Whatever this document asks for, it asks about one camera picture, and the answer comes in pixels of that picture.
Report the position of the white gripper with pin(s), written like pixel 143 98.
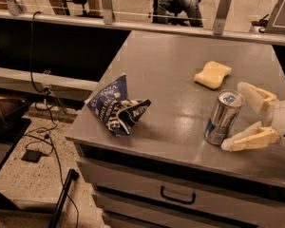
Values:
pixel 264 104

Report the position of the silver blue redbull can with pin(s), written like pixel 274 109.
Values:
pixel 225 111

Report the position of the yellow sponge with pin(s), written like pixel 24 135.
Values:
pixel 212 75

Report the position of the grey cabinet drawer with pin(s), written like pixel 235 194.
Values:
pixel 136 193

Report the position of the seated person in jeans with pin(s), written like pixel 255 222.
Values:
pixel 190 7

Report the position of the blue crumpled chip bag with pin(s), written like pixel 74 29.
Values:
pixel 113 108

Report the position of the black metal stand leg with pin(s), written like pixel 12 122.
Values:
pixel 72 175

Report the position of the black power adapter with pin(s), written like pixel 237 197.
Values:
pixel 31 156

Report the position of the dark bin on floor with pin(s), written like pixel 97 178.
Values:
pixel 11 110

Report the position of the metal railing frame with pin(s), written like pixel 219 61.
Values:
pixel 135 15

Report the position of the black drawer handle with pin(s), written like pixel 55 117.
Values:
pixel 168 194

